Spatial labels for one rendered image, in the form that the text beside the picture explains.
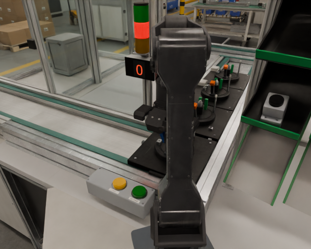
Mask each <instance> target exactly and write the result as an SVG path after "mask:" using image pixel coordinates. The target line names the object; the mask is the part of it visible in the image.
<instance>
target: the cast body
mask: <svg viewBox="0 0 311 249"><path fill-rule="evenodd" d="M288 101H289V96H286V95H281V94H276V93H271V92H269V93H268V96H267V98H266V101H265V103H264V105H263V112H262V116H261V119H260V121H261V122H263V123H266V124H269V125H273V126H276V127H279V128H280V127H281V124H282V121H283V118H284V115H285V113H286V109H287V106H288Z"/></svg>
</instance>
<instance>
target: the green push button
mask: <svg viewBox="0 0 311 249"><path fill-rule="evenodd" d="M132 194H133V196H134V197H136V198H142V197H144V196H145V195H146V188H145V187H144V186H141V185H138V186H135V187H134V188H133V190H132Z"/></svg>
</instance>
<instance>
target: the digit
mask: <svg viewBox="0 0 311 249"><path fill-rule="evenodd" d="M133 70H134V76H137V77H141V78H145V62H142V61H137V60H133Z"/></svg>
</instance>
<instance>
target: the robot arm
mask: <svg viewBox="0 0 311 249"><path fill-rule="evenodd" d="M211 45H212V43H211V38H210V35H209V33H208V31H207V29H206V28H205V27H204V26H202V25H200V24H198V23H196V22H194V21H192V20H191V18H190V17H189V16H186V15H165V16H164V17H161V21H160V22H159V23H157V24H156V25H154V26H153V27H152V57H151V59H150V70H152V73H155V82H156V101H155V102H154V103H153V107H152V106H148V105H144V104H143V105H141V106H140V107H139V108H138V109H137V110H135V111H134V114H133V115H134V119H137V120H140V121H143V120H145V116H146V117H147V118H146V120H145V124H146V127H147V130H148V131H153V132H156V133H158V134H160V136H161V139H162V141H163V143H166V175H165V177H164V178H161V179H160V181H159V186H158V200H154V203H153V206H152V207H151V208H150V219H151V239H153V241H154V246H155V249H198V248H199V247H202V248H204V247H206V245H207V242H206V226H205V210H204V203H203V199H202V198H201V196H200V194H199V191H198V189H197V186H196V184H195V183H194V181H193V178H192V171H193V138H194V136H193V133H194V132H195V130H196V129H197V127H198V126H199V119H198V118H195V117H194V94H195V91H194V90H195V88H196V87H197V85H198V83H199V82H200V80H201V79H202V77H203V75H204V74H205V72H206V64H207V61H208V60H209V58H210V54H211ZM158 221H159V222H158Z"/></svg>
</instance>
